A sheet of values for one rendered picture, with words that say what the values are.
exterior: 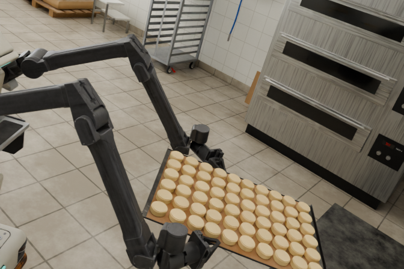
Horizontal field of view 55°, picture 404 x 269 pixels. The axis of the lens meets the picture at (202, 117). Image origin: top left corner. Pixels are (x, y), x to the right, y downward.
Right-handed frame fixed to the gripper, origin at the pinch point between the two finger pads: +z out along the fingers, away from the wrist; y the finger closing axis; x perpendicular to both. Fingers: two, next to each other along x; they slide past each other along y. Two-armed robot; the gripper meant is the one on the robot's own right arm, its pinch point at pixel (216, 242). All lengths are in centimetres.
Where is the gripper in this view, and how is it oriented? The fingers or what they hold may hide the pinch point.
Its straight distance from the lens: 120.2
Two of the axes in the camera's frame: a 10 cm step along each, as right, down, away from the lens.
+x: -5.8, -5.6, 6.0
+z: 7.4, -0.5, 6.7
